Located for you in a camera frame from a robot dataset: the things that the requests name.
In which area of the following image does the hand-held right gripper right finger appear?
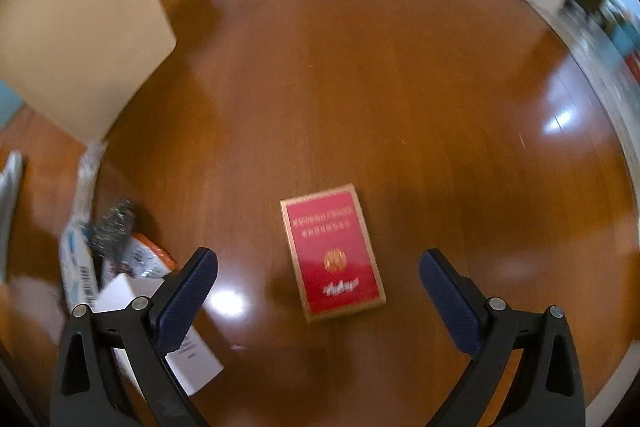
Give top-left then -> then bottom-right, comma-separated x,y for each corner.
419,249 -> 586,427

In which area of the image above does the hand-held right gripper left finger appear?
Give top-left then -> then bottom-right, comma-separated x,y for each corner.
50,247 -> 219,427

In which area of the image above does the cream plastic bin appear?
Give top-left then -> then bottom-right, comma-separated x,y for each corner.
0,0 -> 177,142

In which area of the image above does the orange and white packet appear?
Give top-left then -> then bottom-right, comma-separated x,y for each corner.
131,233 -> 179,280

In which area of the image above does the white cardboard box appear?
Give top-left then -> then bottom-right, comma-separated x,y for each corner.
92,274 -> 224,397

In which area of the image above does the steel wool scrubber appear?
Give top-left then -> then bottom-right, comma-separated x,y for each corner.
89,199 -> 136,268

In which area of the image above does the white plastic wrapper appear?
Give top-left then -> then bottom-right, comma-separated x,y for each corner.
59,139 -> 108,313

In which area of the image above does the grey slipper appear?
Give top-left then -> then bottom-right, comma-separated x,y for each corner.
0,150 -> 24,285

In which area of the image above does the teal storage box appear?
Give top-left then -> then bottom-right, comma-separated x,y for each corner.
0,79 -> 25,128

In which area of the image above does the cluttered shelf unit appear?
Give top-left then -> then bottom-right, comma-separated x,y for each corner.
562,0 -> 640,85

